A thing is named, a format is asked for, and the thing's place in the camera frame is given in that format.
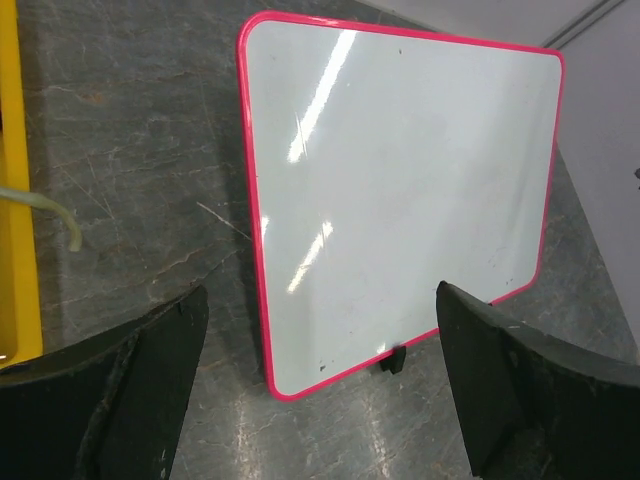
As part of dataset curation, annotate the pink framed whiteboard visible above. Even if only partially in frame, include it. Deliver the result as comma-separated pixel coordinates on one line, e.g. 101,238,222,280
236,10,565,401

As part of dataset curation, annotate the black whiteboard clip foot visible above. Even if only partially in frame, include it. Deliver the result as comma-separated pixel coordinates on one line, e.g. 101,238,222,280
379,346,407,375

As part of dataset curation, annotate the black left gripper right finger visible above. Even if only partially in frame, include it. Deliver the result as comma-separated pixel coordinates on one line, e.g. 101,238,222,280
436,282,639,479

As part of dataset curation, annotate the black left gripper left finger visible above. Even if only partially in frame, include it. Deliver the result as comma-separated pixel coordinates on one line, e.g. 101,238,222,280
1,286,209,479

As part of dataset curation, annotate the pale green melon stem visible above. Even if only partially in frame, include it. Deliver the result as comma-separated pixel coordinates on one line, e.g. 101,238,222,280
0,187,83,252

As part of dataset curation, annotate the yellow plastic fruit basket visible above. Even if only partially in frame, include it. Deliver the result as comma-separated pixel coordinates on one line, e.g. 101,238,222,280
1,1,43,368

